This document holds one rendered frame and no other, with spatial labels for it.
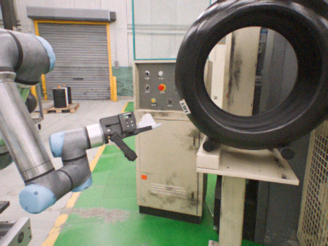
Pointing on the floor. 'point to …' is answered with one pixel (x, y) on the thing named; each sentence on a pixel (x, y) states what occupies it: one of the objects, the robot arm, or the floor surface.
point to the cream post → (242, 57)
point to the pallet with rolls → (61, 100)
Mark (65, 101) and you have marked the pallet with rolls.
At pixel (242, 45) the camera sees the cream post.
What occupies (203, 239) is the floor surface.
